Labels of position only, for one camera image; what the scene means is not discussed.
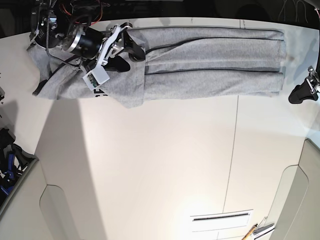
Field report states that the grey T-shirt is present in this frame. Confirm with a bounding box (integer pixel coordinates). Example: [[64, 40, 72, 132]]
[[27, 27, 286, 108]]

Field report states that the white cables top right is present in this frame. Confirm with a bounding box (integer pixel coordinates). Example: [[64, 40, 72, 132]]
[[278, 0, 311, 23]]

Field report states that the blue and black equipment pile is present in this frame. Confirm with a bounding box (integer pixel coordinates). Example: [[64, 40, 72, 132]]
[[0, 128, 38, 205]]

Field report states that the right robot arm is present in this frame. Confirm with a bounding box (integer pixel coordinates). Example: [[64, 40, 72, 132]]
[[30, 0, 146, 73]]

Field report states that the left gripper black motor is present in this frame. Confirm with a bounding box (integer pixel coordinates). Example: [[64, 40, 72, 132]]
[[288, 66, 320, 104]]

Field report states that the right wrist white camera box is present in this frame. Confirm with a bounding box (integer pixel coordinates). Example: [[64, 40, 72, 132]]
[[82, 65, 110, 91]]

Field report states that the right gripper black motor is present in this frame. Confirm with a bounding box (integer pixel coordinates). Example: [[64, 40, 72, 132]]
[[66, 22, 146, 73]]

